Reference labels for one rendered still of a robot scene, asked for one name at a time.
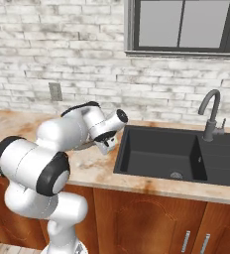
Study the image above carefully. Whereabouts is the dark grey tap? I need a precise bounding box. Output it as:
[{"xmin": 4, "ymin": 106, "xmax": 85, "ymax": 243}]
[{"xmin": 197, "ymin": 88, "xmax": 227, "ymax": 143}]

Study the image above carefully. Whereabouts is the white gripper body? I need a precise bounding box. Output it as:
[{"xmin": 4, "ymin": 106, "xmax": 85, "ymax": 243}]
[{"xmin": 99, "ymin": 144, "xmax": 117, "ymax": 156}]

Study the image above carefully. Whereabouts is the black kitchen sink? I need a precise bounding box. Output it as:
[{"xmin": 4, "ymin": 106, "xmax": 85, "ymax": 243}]
[{"xmin": 113, "ymin": 124, "xmax": 230, "ymax": 189}]

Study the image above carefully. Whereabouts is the dark framed window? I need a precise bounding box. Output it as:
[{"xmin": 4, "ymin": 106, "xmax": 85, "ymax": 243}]
[{"xmin": 124, "ymin": 0, "xmax": 230, "ymax": 58}]

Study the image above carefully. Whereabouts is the grey wall socket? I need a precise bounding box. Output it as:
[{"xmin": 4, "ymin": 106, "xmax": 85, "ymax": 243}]
[{"xmin": 48, "ymin": 81, "xmax": 63, "ymax": 102}]

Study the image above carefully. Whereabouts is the silver cupboard handle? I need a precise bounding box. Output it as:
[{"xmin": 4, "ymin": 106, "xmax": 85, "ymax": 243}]
[
  {"xmin": 199, "ymin": 232, "xmax": 211, "ymax": 254},
  {"xmin": 180, "ymin": 230, "xmax": 191, "ymax": 254}
]

